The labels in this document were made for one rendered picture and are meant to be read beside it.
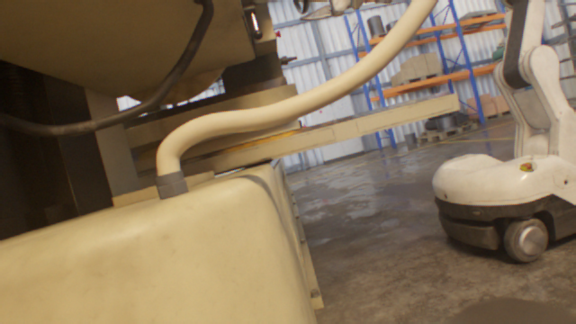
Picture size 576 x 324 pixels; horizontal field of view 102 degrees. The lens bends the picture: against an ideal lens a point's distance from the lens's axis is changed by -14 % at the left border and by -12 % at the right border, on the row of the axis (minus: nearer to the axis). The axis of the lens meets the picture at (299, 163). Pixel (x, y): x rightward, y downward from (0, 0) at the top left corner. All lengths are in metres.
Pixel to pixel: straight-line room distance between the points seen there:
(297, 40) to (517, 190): 8.39
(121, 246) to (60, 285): 0.07
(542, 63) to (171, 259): 1.45
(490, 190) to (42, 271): 1.16
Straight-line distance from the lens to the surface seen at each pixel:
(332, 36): 9.28
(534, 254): 1.25
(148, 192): 0.66
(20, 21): 0.86
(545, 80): 1.47
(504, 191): 1.13
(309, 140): 1.53
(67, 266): 0.37
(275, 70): 1.48
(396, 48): 0.46
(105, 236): 0.36
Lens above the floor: 0.62
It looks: 3 degrees down
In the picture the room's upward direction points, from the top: 15 degrees counter-clockwise
